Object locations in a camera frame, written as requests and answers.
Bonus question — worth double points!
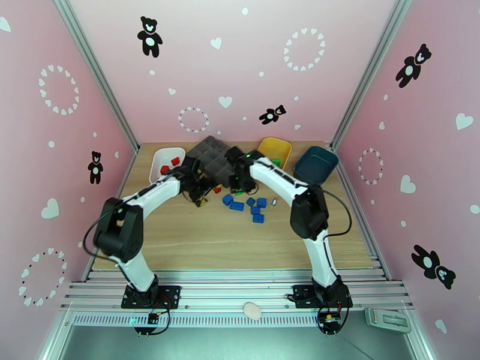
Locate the yellow plastic container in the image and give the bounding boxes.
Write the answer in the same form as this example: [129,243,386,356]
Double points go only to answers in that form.
[257,136,293,172]

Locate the black power cable with connector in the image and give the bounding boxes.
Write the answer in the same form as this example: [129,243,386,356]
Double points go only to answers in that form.
[316,291,356,337]
[134,295,173,337]

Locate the aluminium extrusion base rails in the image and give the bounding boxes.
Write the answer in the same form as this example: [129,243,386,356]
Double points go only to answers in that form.
[59,269,415,312]

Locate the aluminium frame post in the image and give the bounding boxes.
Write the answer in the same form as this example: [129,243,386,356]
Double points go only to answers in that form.
[329,0,415,151]
[50,0,140,154]

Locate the grey plastic clip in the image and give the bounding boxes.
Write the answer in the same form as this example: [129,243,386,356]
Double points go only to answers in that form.
[364,307,412,328]

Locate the grey compartment tray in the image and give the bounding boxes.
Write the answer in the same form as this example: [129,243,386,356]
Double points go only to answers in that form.
[186,134,245,189]

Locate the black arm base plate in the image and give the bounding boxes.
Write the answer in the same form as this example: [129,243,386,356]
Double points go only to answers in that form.
[121,284,182,310]
[292,284,353,309]

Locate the dark blue plastic container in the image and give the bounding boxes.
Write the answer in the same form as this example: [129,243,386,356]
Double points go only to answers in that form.
[293,146,340,185]

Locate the perforated metal vent strip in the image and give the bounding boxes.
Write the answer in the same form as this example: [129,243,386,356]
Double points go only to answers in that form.
[71,312,368,328]

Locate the white plastic container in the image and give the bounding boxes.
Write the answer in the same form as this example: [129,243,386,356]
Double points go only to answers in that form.
[149,146,187,185]

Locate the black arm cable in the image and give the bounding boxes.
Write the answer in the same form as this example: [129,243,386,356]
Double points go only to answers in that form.
[314,185,353,239]
[83,211,113,259]

